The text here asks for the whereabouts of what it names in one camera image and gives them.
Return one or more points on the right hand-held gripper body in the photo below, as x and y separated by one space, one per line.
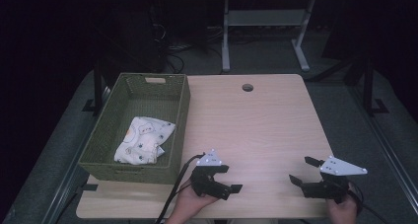
332 181

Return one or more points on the white printed baby garment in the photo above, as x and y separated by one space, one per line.
148 138

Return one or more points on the black metal stand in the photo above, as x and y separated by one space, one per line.
368 86
98 86

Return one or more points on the person's right hand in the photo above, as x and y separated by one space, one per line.
343 212

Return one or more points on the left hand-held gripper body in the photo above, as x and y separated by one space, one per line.
205 181

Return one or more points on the green woven basket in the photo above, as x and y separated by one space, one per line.
138 95

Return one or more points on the white metal desk frame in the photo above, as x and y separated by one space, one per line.
263 18

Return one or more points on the person's left hand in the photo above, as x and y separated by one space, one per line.
189 206

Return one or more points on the black tape strip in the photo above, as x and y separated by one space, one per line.
89 187

